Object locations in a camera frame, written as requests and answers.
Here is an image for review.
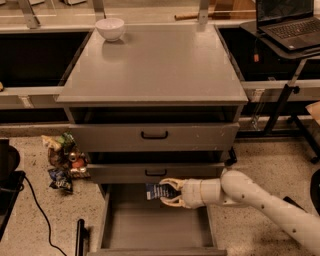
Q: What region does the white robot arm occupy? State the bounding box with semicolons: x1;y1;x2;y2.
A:
159;170;320;256

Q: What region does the wooden stick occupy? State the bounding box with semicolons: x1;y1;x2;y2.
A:
174;12;215;21

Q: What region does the black device on floor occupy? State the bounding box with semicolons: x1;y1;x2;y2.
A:
0;138;25;240

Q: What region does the black post near drawer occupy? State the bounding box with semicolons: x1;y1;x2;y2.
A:
75;219;89;256

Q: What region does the grey drawer cabinet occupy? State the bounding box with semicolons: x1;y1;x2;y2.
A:
55;22;249;256

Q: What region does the grey bottom drawer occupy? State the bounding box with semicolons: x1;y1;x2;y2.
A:
88;184;227;256

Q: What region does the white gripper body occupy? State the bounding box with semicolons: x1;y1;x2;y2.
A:
181;179;202;209

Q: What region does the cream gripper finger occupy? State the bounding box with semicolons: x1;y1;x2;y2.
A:
160;196;185;207
159;178;185;190

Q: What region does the pile of snack items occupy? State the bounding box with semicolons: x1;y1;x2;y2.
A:
41;132;90;179

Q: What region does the grey middle drawer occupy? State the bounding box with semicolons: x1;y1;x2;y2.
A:
87;163;224;184

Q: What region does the black laptop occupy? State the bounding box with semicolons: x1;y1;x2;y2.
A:
255;0;320;51

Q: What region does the grey top drawer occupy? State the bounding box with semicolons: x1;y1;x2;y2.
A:
70;123;239;152

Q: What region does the black office chair base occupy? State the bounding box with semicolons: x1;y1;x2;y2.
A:
283;168;320;216

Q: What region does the dark blue rxbar wrapper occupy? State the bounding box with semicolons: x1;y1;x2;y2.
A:
146;184;178;200

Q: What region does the grey drawer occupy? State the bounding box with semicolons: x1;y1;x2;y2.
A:
88;184;227;256
70;123;239;152
87;163;224;184

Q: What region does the white bowl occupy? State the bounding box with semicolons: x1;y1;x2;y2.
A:
95;18;125;41

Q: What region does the blue snack bag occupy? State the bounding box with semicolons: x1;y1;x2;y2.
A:
48;168;73;193

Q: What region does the black laptop stand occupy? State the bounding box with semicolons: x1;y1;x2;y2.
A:
238;21;320;164

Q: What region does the black power cable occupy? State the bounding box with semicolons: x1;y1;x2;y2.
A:
23;175;69;256

